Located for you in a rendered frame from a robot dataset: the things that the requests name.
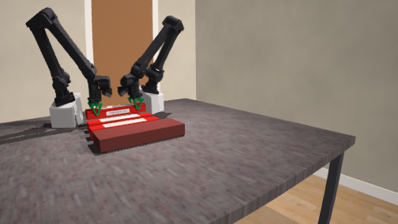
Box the red box of welding electrodes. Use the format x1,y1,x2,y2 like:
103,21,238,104
87,113,152,127
89,117,159,140
85,103,146,120

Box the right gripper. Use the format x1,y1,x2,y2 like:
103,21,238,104
88,88,103,116

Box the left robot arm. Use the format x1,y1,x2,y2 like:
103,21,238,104
118,15,184,96

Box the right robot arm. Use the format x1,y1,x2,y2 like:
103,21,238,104
25,7,112,107

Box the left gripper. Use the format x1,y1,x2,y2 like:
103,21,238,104
127,85,144,110

